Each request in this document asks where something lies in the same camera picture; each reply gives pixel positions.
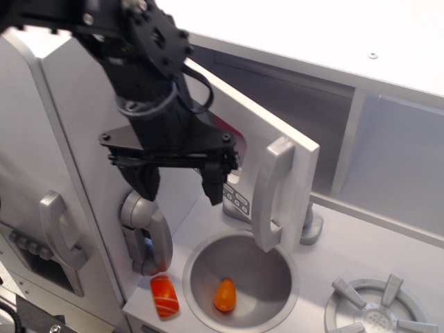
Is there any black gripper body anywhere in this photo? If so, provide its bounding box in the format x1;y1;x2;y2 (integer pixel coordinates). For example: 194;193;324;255
99;81;239;173

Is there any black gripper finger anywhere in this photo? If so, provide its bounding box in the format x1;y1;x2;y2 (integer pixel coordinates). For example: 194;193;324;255
200;163;227;206
118;166;160;201

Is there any salmon sushi toy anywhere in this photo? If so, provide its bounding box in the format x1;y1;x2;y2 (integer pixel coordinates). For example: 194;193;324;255
150;275;180;319

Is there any white microwave door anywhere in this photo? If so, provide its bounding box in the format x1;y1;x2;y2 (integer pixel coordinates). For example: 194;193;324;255
182;58;321;256

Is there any grey ice dispenser panel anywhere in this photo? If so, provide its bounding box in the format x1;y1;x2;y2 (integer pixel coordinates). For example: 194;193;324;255
1;223;84;298

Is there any white toy kitchen cabinet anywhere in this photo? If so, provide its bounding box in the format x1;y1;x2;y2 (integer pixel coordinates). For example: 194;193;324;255
1;1;443;332

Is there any grey stove burner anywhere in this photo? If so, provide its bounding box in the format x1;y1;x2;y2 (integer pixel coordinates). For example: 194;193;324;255
324;274;439;332

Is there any round grey sink bowl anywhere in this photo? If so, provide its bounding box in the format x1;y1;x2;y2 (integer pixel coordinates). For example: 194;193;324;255
182;230;300;332

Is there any red toy chili pepper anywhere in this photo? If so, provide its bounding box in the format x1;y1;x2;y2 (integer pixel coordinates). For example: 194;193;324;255
212;114;242;137

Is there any orange toy carrot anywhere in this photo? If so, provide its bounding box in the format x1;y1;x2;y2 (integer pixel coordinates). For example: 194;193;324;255
213;278;237;311

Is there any black cable lower left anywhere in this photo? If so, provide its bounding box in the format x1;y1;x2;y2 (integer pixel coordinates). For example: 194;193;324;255
0;301;27;333

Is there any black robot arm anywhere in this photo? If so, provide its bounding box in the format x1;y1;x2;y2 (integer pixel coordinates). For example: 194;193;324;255
1;1;239;205

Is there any grey toy faucet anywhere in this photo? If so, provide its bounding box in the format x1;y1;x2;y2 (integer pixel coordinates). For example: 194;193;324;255
223;199;323;246

